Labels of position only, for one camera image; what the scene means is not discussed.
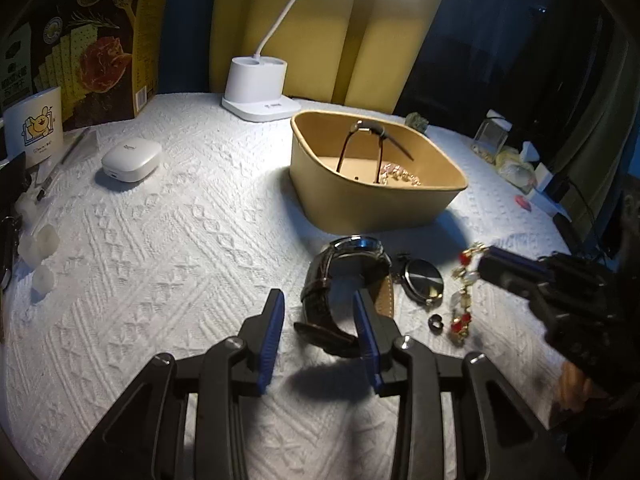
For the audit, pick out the white cartoon mug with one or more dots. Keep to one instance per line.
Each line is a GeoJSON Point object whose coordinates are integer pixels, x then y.
{"type": "Point", "coordinates": [35, 125]}

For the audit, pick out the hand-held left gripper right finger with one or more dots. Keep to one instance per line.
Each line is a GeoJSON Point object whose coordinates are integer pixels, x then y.
{"type": "Point", "coordinates": [367, 342]}

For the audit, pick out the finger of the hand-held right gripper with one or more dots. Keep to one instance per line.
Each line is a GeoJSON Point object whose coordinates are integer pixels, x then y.
{"type": "Point", "coordinates": [505, 277]}
{"type": "Point", "coordinates": [515, 259]}

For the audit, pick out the beige storage box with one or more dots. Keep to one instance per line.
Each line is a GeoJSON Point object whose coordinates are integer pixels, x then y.
{"type": "Point", "coordinates": [350, 200]}

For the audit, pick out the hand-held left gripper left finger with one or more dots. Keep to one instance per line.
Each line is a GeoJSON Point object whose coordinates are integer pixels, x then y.
{"type": "Point", "coordinates": [270, 342]}

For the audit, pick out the eyeglasses in bowl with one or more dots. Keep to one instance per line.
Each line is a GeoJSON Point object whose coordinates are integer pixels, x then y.
{"type": "Point", "coordinates": [371, 127]}

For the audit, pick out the dark and yellow cracker box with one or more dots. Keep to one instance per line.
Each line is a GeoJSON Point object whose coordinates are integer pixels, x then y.
{"type": "Point", "coordinates": [90, 45]}

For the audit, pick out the silver pen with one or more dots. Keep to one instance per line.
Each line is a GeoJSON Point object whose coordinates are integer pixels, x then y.
{"type": "Point", "coordinates": [76, 145]}

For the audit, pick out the white textured tablecloth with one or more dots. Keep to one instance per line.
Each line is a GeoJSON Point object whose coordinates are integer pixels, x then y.
{"type": "Point", "coordinates": [165, 240]}

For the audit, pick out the person's right hand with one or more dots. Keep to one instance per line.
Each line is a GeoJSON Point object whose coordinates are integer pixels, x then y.
{"type": "Point", "coordinates": [574, 387]}

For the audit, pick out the crumpled clear plastic bag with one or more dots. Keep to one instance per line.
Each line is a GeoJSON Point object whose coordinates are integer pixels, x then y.
{"type": "Point", "coordinates": [515, 170]}

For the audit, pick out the small white box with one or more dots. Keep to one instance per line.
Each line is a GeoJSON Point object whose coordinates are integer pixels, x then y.
{"type": "Point", "coordinates": [544, 177]}

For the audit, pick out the white foam cylinder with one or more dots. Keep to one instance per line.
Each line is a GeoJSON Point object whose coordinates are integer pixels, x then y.
{"type": "Point", "coordinates": [27, 206]}
{"type": "Point", "coordinates": [42, 282]}

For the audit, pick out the small red object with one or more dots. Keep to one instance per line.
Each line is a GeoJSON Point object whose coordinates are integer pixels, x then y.
{"type": "Point", "coordinates": [523, 201]}

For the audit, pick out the white desk lamp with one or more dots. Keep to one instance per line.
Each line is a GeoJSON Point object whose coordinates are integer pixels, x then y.
{"type": "Point", "coordinates": [255, 82]}

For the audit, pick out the clear glass jar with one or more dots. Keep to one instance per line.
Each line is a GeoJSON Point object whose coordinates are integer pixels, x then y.
{"type": "Point", "coordinates": [490, 137]}

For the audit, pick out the small green ornament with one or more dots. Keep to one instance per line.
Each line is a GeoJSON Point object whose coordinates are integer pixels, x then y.
{"type": "Point", "coordinates": [417, 121]}

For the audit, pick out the white earbuds case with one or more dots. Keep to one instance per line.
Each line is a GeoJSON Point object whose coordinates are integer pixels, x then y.
{"type": "Point", "coordinates": [131, 160]}

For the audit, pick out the white small caps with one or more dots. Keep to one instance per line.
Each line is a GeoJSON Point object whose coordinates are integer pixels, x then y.
{"type": "Point", "coordinates": [42, 245]}

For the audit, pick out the black leather wristwatch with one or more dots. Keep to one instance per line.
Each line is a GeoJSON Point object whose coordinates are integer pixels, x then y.
{"type": "Point", "coordinates": [325, 270]}

